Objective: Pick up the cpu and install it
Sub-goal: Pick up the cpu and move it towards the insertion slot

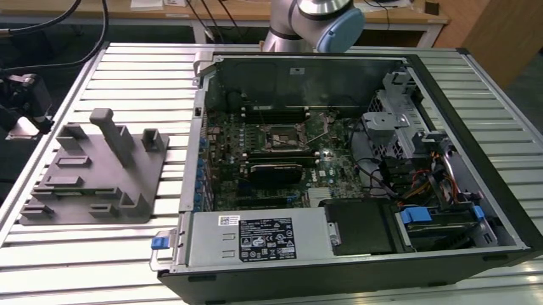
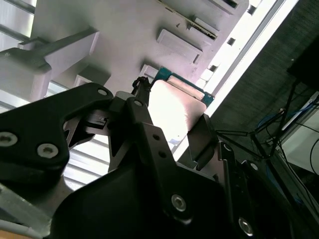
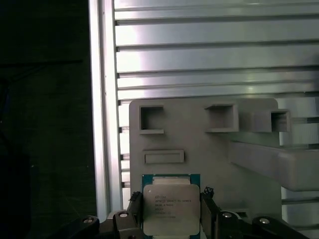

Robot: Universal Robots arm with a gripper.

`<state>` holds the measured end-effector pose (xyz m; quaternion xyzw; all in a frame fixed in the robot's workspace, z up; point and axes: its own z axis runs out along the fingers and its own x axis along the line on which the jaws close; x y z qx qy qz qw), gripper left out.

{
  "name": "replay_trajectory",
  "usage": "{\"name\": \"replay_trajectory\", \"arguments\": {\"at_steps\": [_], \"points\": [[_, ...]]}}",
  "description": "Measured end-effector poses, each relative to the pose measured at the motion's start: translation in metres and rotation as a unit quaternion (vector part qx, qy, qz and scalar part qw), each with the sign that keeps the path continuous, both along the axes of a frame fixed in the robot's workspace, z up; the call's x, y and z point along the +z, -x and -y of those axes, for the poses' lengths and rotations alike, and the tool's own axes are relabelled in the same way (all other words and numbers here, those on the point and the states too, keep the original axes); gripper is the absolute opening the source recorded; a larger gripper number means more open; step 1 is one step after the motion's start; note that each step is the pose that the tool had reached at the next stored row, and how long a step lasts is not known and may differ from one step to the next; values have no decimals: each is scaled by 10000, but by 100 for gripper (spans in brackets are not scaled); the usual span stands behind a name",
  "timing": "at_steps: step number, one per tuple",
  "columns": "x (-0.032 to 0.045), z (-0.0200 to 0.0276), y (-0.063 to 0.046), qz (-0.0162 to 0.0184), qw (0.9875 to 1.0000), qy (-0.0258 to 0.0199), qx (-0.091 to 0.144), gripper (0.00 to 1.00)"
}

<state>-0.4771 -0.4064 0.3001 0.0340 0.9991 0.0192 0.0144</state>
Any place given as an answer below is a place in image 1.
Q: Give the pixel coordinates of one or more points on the wooden cabinet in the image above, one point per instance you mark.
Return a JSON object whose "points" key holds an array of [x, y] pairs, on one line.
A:
{"points": [[501, 35]]}

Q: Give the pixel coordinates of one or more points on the grey parts rack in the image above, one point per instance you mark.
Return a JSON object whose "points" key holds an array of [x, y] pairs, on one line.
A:
{"points": [[102, 171]]}

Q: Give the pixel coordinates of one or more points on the hard disk in blue carrier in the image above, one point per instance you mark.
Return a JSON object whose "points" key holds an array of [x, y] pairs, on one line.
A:
{"points": [[415, 216]]}

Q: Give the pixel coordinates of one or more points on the black graphics card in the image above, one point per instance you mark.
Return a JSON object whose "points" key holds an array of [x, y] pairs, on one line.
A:
{"points": [[275, 174]]}

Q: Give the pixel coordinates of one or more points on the wooden desk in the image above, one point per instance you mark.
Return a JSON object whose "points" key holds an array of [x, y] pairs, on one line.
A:
{"points": [[127, 16]]}

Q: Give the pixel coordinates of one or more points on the silver power supply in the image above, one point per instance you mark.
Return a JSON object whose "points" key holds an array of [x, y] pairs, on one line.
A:
{"points": [[199, 235]]}

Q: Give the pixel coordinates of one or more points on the white paper stack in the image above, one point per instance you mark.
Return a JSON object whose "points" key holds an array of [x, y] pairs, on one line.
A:
{"points": [[146, 4]]}

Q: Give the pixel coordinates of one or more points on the black RAM slot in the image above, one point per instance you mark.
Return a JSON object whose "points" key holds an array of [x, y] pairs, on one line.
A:
{"points": [[254, 109], [281, 154], [281, 157], [310, 163], [254, 113], [254, 121], [281, 160], [254, 117]]}

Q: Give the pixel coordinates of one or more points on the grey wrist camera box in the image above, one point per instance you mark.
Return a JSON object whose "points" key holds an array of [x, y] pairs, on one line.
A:
{"points": [[22, 79]]}

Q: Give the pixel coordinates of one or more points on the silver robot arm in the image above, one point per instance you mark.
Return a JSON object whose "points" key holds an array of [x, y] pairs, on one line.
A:
{"points": [[289, 22]]}

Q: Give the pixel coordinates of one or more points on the small silver heatsink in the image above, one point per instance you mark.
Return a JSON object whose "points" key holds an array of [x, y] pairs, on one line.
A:
{"points": [[321, 194]]}

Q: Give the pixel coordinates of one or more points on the blue expansion slot clip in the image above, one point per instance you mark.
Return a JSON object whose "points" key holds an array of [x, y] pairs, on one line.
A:
{"points": [[198, 199], [199, 174], [201, 185], [201, 164]]}

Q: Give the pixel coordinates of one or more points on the small white box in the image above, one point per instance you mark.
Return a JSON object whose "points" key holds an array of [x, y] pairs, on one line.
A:
{"points": [[176, 2]]}

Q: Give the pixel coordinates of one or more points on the blue power supply latch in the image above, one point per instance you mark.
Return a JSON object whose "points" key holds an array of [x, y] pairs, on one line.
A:
{"points": [[159, 243]]}

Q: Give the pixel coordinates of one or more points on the black open PC case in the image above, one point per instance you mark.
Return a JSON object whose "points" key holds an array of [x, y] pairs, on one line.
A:
{"points": [[339, 282]]}

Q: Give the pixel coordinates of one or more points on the green motherboard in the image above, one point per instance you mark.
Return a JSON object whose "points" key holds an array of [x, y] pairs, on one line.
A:
{"points": [[345, 149]]}

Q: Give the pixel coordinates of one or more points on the black drive bay cover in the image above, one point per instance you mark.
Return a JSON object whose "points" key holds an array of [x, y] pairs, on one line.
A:
{"points": [[361, 225]]}

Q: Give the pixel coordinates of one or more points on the CPU socket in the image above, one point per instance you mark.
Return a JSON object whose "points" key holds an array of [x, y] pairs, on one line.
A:
{"points": [[282, 136]]}

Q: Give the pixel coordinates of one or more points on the small black box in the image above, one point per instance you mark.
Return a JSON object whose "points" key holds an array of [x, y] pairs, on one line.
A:
{"points": [[431, 8]]}

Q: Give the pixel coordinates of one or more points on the silver metal disk bay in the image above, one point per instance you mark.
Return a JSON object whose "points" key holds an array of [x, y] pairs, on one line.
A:
{"points": [[382, 120]]}

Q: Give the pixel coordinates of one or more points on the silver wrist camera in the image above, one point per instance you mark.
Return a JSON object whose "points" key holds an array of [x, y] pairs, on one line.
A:
{"points": [[23, 131]]}

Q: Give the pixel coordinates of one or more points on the black expansion slot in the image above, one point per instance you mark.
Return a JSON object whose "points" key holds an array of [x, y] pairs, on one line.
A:
{"points": [[261, 202]]}

